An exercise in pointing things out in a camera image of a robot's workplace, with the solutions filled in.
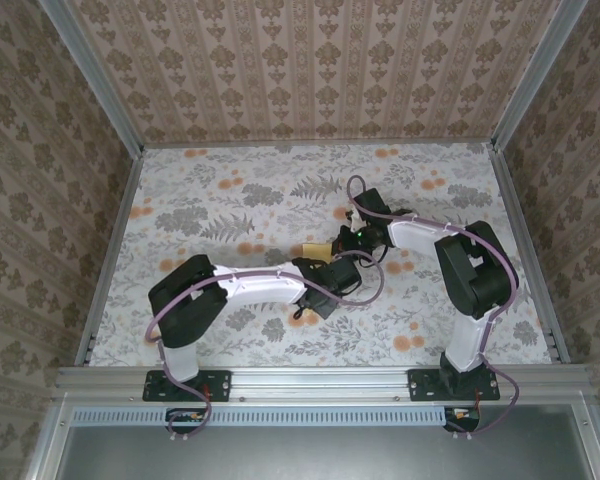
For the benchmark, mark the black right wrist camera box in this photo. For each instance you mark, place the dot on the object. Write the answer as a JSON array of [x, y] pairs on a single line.
[[370, 202]]

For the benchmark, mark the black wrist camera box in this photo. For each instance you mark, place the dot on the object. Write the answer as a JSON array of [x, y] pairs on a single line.
[[345, 275], [370, 202]]

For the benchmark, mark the floral patterned table cover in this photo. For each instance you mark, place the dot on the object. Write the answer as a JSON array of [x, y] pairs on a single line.
[[230, 190]]

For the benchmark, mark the aluminium side rail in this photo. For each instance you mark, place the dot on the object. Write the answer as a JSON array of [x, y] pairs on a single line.
[[122, 215], [518, 215]]

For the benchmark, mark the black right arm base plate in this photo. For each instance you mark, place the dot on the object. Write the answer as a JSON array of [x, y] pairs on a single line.
[[422, 386]]

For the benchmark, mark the grey metal panel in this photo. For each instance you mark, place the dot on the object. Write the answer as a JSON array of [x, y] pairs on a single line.
[[320, 455]]

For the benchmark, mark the aluminium frame post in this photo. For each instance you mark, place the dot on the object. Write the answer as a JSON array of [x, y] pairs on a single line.
[[535, 75], [98, 75]]

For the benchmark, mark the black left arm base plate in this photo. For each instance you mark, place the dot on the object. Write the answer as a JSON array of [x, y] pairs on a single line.
[[215, 385]]

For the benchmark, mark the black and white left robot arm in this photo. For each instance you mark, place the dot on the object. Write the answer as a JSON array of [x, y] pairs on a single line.
[[190, 300]]

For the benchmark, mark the long aluminium mounting rail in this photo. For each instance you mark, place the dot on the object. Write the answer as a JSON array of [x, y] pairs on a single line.
[[320, 385]]

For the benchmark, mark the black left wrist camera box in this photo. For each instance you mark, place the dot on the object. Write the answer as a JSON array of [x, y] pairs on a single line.
[[345, 275]]

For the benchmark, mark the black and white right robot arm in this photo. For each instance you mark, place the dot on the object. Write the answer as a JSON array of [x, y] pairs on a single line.
[[480, 280]]

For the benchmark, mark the black wiring connector mount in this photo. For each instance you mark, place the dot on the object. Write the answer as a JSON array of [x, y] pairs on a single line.
[[462, 424], [182, 425]]

